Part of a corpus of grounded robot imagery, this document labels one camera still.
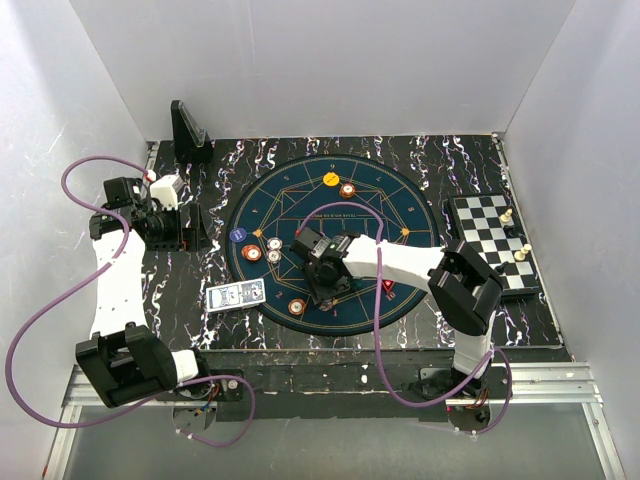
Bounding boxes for blue white chips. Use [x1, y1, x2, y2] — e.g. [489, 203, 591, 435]
[267, 238, 282, 250]

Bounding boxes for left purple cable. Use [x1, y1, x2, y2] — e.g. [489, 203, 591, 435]
[5, 155, 257, 449]

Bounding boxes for red yellow chips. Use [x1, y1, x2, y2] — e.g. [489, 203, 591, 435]
[241, 244, 262, 262]
[339, 183, 356, 199]

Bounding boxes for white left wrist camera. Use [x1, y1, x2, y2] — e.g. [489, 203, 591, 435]
[150, 174, 184, 209]

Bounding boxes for black chess piece upper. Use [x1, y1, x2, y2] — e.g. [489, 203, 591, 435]
[505, 226, 521, 238]

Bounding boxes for purple cable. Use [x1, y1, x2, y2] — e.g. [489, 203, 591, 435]
[294, 201, 514, 437]
[5, 155, 257, 449]

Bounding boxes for purple small blind button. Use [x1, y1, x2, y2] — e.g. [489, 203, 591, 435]
[229, 227, 248, 243]

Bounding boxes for aluminium frame rail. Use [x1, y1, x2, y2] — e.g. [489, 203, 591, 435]
[43, 362, 625, 479]

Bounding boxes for white chess piece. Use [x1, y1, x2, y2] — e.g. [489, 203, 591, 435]
[514, 244, 532, 261]
[500, 208, 513, 225]

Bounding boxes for black card shoe stand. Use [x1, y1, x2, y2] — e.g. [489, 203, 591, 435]
[170, 100, 214, 164]

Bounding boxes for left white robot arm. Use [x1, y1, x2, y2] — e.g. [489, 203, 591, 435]
[75, 174, 213, 408]

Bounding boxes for black white chessboard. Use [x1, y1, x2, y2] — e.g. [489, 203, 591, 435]
[447, 193, 541, 298]

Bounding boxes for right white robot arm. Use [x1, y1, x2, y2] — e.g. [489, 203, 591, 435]
[289, 227, 504, 398]

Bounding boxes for yellow round dealer button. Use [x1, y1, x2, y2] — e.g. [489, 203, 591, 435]
[323, 172, 340, 187]

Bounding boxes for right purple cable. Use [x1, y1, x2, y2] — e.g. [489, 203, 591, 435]
[294, 201, 514, 437]

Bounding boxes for red yellow chip stack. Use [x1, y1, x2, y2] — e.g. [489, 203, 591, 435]
[288, 298, 306, 316]

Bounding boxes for blue white chip stack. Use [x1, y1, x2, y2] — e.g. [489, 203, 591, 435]
[318, 299, 334, 311]

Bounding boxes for red black triangle marker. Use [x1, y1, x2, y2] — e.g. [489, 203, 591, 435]
[382, 280, 396, 300]

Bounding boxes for round blue poker mat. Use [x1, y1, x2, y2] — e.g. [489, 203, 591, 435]
[226, 156, 440, 336]

